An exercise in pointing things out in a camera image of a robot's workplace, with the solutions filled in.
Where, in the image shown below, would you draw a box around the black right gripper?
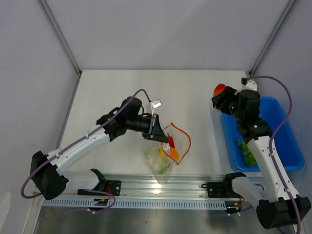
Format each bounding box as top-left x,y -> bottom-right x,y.
211,86 -> 243,121

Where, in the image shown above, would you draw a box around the right aluminium frame post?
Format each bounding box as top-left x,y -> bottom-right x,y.
246,0 -> 299,77

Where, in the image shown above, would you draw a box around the aluminium mounting rail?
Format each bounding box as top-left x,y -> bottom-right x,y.
57,171 -> 223,199

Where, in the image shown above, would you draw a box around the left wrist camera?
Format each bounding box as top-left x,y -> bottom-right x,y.
146,99 -> 162,115

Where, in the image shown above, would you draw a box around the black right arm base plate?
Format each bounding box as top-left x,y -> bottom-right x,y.
201,182 -> 240,198

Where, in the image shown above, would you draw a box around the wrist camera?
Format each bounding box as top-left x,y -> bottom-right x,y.
241,78 -> 257,91
146,99 -> 162,115

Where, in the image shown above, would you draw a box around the aluminium frame post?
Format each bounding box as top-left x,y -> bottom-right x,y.
246,0 -> 299,77
37,0 -> 82,76

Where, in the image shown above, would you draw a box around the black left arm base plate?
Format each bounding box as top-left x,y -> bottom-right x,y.
77,179 -> 122,196

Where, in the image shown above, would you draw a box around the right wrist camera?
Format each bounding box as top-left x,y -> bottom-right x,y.
241,78 -> 257,91

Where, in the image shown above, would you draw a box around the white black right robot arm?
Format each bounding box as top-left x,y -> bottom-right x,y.
212,84 -> 312,234

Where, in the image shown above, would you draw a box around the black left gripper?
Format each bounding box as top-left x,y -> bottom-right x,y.
126,113 -> 168,143

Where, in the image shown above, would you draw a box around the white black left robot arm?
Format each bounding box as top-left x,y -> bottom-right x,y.
30,97 -> 168,200

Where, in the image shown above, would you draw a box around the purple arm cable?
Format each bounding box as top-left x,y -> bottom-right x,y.
20,89 -> 153,199
246,75 -> 303,234

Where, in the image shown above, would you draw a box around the green grape bunch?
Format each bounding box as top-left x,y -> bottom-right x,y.
237,140 -> 256,167

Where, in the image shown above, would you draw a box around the blue plastic bin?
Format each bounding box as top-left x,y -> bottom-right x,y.
221,97 -> 304,172

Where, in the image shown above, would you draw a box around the white slotted cable duct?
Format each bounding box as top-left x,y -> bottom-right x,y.
43,197 -> 227,210

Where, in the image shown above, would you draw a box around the orange yellow mango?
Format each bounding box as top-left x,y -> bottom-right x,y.
169,148 -> 180,161

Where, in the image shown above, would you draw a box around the left aluminium frame post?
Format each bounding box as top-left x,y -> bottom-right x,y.
37,0 -> 82,76

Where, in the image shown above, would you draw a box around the red orange mango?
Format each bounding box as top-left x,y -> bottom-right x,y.
214,83 -> 226,97

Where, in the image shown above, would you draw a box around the red chili pepper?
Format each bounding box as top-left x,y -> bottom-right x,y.
167,134 -> 175,149

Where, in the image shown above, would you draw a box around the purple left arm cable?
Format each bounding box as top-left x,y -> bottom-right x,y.
20,89 -> 153,199

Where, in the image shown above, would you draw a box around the white cauliflower green leaves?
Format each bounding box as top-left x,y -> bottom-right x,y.
144,147 -> 170,175

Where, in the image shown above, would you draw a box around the clear zip bag red zipper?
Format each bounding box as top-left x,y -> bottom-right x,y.
142,123 -> 192,184

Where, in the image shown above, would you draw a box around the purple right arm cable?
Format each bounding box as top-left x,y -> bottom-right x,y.
246,75 -> 303,234

